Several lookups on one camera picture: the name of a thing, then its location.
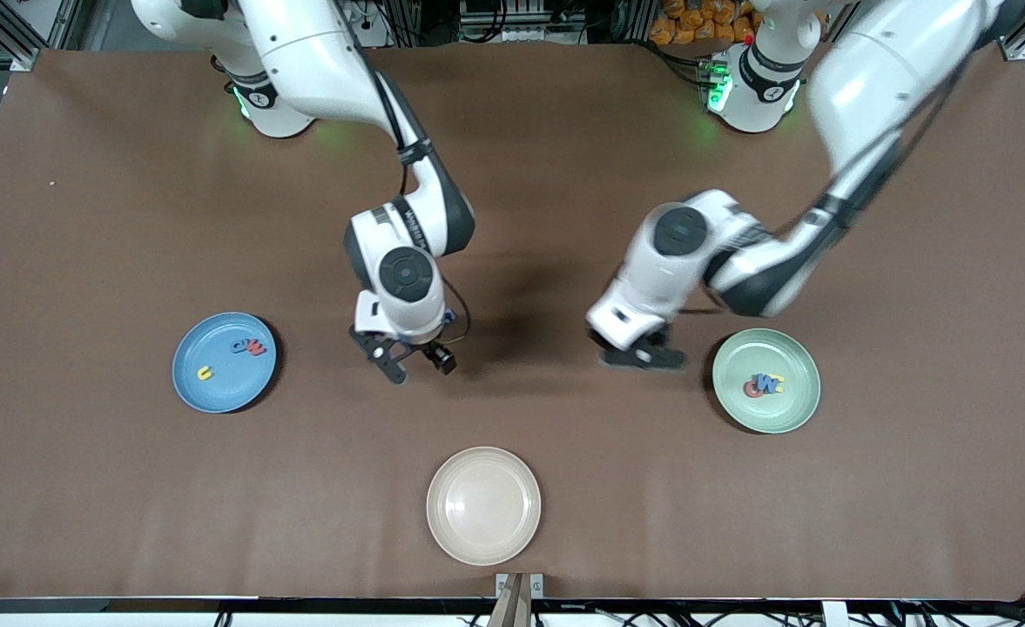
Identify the light green plate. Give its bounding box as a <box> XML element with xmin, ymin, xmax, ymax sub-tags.
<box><xmin>711</xmin><ymin>327</ymin><xmax>822</xmax><ymax>435</ymax></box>

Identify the blue plate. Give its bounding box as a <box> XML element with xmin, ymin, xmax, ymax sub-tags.
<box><xmin>172</xmin><ymin>312</ymin><xmax>278</xmax><ymax>414</ymax></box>

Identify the beige plate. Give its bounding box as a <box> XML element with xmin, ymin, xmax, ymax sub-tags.
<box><xmin>426</xmin><ymin>446</ymin><xmax>542</xmax><ymax>567</ymax></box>

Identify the brown table mat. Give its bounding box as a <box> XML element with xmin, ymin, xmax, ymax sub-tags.
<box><xmin>0</xmin><ymin>42</ymin><xmax>1025</xmax><ymax>602</ymax></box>

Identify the orange snack bag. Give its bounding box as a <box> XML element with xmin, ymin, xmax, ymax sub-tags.
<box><xmin>649</xmin><ymin>0</ymin><xmax>761</xmax><ymax>44</ymax></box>

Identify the long white power strip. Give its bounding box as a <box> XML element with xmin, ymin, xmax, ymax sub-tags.
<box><xmin>458</xmin><ymin>0</ymin><xmax>590</xmax><ymax>46</ymax></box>

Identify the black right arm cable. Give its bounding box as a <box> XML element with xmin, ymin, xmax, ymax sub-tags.
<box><xmin>334</xmin><ymin>0</ymin><xmax>472</xmax><ymax>343</ymax></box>

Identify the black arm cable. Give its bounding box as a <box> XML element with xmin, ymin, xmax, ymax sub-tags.
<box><xmin>334</xmin><ymin>0</ymin><xmax>472</xmax><ymax>343</ymax></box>
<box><xmin>669</xmin><ymin>52</ymin><xmax>974</xmax><ymax>316</ymax></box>

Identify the grey metal mount bracket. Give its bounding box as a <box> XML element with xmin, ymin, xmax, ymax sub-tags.
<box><xmin>495</xmin><ymin>571</ymin><xmax>545</xmax><ymax>602</ymax></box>

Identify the tan mount pole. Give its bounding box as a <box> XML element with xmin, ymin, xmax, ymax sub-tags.
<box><xmin>486</xmin><ymin>575</ymin><xmax>533</xmax><ymax>627</ymax></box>

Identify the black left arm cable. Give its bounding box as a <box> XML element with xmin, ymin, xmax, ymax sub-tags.
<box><xmin>669</xmin><ymin>52</ymin><xmax>974</xmax><ymax>316</ymax></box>

